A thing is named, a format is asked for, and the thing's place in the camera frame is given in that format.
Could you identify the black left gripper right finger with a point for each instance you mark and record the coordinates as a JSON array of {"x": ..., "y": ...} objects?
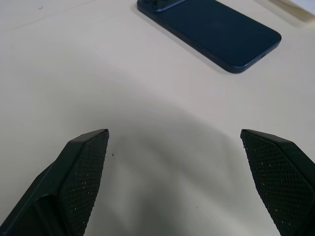
[{"x": 278, "y": 177}]

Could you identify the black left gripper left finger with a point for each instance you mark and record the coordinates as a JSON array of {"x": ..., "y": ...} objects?
[{"x": 73, "y": 177}]

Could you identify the dark blue smartphone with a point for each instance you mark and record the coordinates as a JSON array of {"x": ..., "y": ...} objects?
[{"x": 214, "y": 32}]

